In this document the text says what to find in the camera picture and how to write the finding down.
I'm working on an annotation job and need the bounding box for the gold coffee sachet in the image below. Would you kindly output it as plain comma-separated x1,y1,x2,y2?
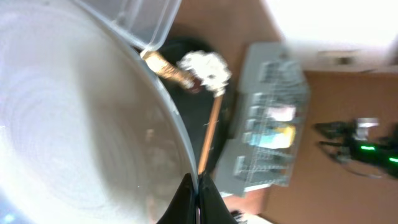
140,50,203,93

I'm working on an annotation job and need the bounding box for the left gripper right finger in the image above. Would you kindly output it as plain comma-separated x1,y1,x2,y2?
198,174,238,224

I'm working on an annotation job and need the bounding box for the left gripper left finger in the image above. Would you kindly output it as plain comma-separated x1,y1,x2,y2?
157,173,197,224

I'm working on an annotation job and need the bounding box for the crumpled white napkin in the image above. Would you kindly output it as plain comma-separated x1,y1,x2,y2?
177,50,232,98

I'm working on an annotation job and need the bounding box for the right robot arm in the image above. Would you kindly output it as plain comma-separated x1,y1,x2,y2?
313,118,397,180

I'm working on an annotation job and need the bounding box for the wooden chopstick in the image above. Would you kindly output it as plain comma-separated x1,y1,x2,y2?
197,95,223,175

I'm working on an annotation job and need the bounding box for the yellow bowl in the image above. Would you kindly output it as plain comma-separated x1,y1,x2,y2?
276,125,296,149

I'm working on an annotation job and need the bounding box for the pink cup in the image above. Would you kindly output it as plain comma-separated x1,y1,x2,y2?
267,105,296,121

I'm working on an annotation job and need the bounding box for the grey plate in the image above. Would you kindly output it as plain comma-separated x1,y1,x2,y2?
1,0,196,223

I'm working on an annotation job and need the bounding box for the grey dishwasher rack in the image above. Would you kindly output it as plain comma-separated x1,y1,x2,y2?
214,42,310,197

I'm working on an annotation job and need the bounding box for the clear plastic bin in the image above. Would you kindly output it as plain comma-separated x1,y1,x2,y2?
76,0,181,51

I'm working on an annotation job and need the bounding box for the light blue cup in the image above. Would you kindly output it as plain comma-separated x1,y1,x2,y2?
248,134,285,149

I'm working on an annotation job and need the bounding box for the round black serving tray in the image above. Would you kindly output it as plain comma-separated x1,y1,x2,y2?
159,37,234,174

